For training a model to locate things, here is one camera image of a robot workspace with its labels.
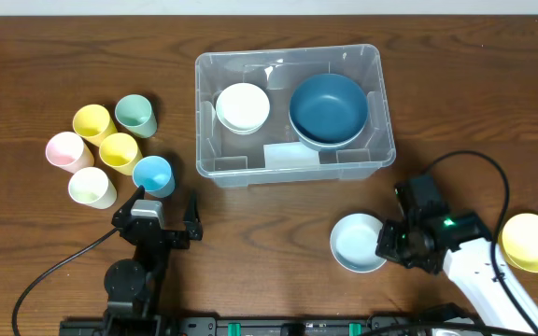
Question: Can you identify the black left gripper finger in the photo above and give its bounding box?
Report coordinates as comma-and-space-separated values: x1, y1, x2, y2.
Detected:
111, 186, 145, 229
183, 191, 204, 241

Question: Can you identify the light grey small bowl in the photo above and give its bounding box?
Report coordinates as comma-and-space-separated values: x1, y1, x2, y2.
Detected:
330, 213, 387, 273

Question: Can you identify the white small bowl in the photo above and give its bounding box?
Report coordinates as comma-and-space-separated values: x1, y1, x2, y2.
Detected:
215, 83, 270, 135

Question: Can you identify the dark blue large bowl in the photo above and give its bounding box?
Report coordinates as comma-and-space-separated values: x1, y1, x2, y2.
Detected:
289, 74, 370, 141

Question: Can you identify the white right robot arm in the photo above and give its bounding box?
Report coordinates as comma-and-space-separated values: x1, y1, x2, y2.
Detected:
375, 175, 538, 333

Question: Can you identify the cream white cup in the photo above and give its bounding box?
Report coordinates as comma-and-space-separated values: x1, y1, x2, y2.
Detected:
68, 167, 117, 209

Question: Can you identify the light blue cup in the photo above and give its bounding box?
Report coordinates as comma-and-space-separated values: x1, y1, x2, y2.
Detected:
132, 156, 176, 198

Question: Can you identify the yellow cup lower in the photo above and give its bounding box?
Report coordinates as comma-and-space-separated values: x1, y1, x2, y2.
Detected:
99, 133, 143, 175

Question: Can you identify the yellow cup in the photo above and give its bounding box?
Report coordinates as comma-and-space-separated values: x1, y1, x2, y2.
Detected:
99, 133, 143, 175
72, 105, 117, 147

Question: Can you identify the pink cup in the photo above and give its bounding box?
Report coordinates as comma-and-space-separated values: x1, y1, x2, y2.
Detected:
45, 132, 94, 174

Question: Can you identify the yellow cup upper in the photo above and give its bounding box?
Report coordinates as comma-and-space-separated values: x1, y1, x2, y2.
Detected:
72, 105, 117, 147

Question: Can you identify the green cup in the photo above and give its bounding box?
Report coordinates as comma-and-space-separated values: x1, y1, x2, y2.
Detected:
115, 94, 158, 138

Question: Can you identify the yellow bowl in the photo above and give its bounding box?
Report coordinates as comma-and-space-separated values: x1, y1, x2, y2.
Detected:
499, 213, 538, 273

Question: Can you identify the clear plastic storage bin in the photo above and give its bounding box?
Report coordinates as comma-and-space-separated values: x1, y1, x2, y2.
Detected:
194, 44, 397, 188

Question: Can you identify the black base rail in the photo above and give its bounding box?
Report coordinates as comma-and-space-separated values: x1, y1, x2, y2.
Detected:
58, 315, 527, 336

